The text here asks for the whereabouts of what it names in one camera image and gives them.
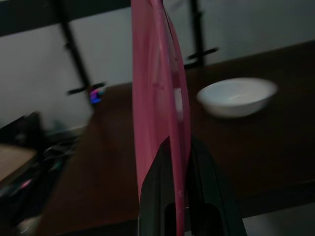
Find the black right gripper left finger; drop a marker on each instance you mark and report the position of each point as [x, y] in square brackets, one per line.
[157, 186]

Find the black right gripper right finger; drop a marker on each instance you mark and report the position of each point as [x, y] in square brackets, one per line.
[209, 186]

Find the pink plate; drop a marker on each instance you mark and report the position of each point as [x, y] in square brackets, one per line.
[157, 73]

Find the white bowl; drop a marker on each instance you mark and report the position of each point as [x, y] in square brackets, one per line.
[235, 98]

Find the purple and blue small object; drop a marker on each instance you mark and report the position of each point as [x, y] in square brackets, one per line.
[95, 96]

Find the black cluttered equipment pile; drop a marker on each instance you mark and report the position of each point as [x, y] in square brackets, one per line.
[37, 157]

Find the light wooden board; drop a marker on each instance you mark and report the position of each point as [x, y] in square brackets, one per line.
[14, 157]

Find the black metal stand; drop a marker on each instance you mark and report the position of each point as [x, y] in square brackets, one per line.
[73, 56]
[199, 37]

